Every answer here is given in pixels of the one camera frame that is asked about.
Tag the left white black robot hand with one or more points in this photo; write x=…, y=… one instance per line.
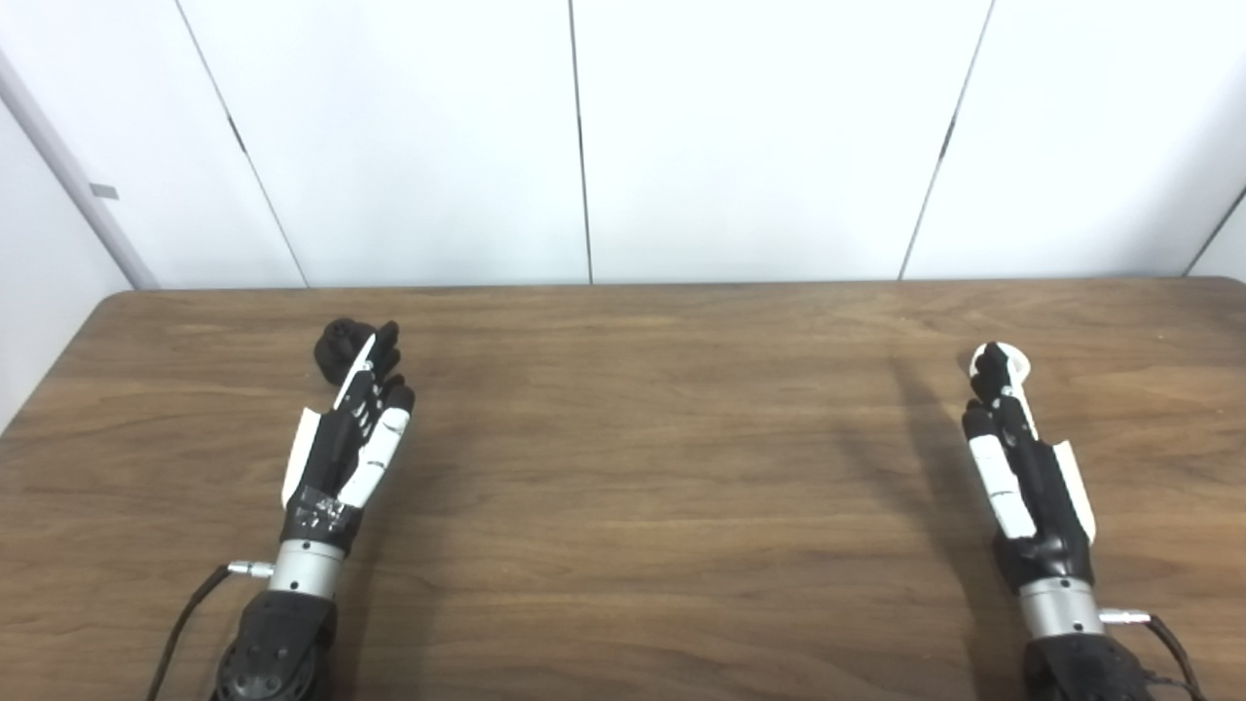
x=336, y=458

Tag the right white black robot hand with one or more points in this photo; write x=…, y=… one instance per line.
x=1042, y=497

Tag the round black part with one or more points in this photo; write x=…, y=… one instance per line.
x=338, y=350

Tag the small grey wall tag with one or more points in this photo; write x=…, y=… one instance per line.
x=104, y=191

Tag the grey wall corner post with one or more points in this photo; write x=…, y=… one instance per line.
x=68, y=175

